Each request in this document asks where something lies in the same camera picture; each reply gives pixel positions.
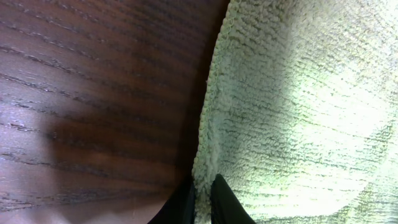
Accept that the light green microfiber cloth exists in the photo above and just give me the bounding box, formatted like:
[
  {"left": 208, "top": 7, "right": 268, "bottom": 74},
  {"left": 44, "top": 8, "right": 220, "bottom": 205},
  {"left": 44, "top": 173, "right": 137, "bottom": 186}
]
[{"left": 192, "top": 0, "right": 397, "bottom": 223}]

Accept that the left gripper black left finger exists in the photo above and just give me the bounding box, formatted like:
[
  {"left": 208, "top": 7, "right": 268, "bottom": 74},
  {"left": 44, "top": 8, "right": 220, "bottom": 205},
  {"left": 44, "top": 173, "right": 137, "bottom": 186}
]
[{"left": 148, "top": 179, "right": 195, "bottom": 224}]

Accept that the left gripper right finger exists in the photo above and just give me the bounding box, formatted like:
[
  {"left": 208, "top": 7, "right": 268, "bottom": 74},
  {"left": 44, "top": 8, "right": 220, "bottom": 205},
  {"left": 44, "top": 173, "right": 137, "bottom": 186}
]
[{"left": 210, "top": 174, "right": 256, "bottom": 224}]

